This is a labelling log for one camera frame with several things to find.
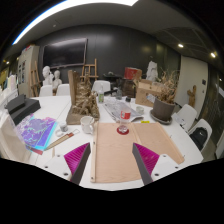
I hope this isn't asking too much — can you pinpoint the black wall screen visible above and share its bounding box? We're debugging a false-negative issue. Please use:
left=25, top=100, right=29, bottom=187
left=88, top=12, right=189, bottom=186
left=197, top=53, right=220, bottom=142
left=42, top=37, right=89, bottom=70

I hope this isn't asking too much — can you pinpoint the white canvas panel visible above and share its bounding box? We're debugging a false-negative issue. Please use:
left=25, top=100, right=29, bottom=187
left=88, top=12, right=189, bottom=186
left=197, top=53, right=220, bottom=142
left=0, top=113, right=33, bottom=165

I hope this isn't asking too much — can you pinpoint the grey printed newspaper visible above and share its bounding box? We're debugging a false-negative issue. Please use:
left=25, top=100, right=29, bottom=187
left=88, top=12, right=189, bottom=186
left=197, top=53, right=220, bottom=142
left=103, top=99, right=145, bottom=123

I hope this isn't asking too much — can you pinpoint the small green-label pump bottle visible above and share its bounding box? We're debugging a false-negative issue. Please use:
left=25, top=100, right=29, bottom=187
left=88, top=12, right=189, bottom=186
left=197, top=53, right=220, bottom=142
left=97, top=83, right=106, bottom=105

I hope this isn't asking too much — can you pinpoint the clear glass jar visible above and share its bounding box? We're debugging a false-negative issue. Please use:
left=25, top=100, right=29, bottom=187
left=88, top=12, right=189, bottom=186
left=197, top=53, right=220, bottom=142
left=115, top=87, right=124, bottom=101

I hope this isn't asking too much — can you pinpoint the clear red-label drink bottle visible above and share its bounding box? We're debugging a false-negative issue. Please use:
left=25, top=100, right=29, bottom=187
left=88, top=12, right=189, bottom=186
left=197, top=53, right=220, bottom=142
left=118, top=96, right=132, bottom=134

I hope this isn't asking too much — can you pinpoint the tall wooden easel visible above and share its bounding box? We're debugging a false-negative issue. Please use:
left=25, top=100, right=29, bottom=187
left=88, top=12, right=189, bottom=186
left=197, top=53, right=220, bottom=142
left=29, top=60, right=42, bottom=98

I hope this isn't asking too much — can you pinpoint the dried plant in grey pot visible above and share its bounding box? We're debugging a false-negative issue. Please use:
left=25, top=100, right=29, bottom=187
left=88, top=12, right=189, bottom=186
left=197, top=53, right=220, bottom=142
left=149, top=68, right=181, bottom=126

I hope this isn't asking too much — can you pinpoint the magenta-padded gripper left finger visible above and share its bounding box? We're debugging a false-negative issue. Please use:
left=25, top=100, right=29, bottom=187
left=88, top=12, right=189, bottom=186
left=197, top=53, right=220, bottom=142
left=42, top=142, right=92, bottom=186

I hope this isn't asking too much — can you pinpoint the open cardboard box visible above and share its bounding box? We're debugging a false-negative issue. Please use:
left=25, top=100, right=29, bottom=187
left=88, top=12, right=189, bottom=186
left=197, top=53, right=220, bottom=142
left=134, top=79, right=163, bottom=108

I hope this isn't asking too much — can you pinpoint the white plaster bust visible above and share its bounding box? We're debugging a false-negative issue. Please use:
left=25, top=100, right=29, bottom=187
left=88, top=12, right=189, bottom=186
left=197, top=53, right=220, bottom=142
left=41, top=65, right=55, bottom=87
left=52, top=69, right=63, bottom=91

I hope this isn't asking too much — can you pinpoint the white plastic chair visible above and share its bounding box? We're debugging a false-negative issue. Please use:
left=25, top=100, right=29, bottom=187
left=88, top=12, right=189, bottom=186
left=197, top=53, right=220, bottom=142
left=91, top=79, right=112, bottom=95
left=188, top=118, right=214, bottom=152
left=55, top=83, right=71, bottom=97
left=39, top=84, right=54, bottom=98
left=175, top=103, right=199, bottom=132

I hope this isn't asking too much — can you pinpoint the flat round red coaster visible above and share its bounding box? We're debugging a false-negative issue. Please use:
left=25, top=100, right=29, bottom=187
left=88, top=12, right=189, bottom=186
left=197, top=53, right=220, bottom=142
left=116, top=126, right=131, bottom=136

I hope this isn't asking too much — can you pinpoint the long ceiling light panel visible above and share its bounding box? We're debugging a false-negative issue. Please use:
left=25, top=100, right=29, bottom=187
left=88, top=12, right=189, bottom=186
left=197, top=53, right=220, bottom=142
left=12, top=0, right=139, bottom=46

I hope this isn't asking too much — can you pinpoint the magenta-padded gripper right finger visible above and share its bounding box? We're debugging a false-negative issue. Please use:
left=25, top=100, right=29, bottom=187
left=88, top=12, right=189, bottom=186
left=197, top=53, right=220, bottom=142
left=131, top=142, right=185, bottom=186

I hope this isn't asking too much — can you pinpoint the light wooden drawing board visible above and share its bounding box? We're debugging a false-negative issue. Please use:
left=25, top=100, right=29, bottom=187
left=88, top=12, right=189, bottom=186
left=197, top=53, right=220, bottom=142
left=90, top=121, right=186, bottom=184

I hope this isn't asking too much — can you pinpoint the wooden figure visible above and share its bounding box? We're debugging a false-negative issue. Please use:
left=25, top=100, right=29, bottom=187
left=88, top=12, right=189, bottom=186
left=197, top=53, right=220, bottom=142
left=187, top=84, right=198, bottom=109

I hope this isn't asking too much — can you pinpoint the small wooden easel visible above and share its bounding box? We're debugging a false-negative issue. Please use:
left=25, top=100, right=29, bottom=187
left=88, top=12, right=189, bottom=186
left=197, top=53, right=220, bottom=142
left=80, top=58, right=100, bottom=82

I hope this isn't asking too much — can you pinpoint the white plaster statue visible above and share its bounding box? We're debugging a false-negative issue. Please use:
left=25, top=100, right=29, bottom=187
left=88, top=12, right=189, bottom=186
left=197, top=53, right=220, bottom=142
left=146, top=60, right=159, bottom=83

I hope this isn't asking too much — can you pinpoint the white ceramic mug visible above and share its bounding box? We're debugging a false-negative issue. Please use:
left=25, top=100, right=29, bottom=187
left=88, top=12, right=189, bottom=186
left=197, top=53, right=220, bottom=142
left=80, top=115, right=96, bottom=135

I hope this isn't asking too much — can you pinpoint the black bag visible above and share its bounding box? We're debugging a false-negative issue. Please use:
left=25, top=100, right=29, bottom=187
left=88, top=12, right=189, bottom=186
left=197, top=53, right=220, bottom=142
left=189, top=126, right=209, bottom=150

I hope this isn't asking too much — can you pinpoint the wooden-handled flat brush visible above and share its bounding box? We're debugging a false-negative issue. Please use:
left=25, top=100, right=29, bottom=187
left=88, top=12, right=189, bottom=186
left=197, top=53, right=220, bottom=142
left=44, top=128, right=81, bottom=152

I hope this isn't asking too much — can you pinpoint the dark wooden crate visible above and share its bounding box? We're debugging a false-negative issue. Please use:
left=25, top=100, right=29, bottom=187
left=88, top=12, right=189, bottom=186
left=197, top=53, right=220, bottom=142
left=119, top=78, right=138, bottom=99

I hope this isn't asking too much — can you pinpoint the black flat box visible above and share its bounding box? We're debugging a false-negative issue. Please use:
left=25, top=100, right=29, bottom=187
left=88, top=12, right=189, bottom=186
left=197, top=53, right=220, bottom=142
left=4, top=93, right=42, bottom=126

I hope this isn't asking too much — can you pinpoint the brown wooden architectural model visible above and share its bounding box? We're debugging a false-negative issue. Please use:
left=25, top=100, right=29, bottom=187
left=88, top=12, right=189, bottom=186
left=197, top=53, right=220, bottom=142
left=65, top=69, right=101, bottom=126

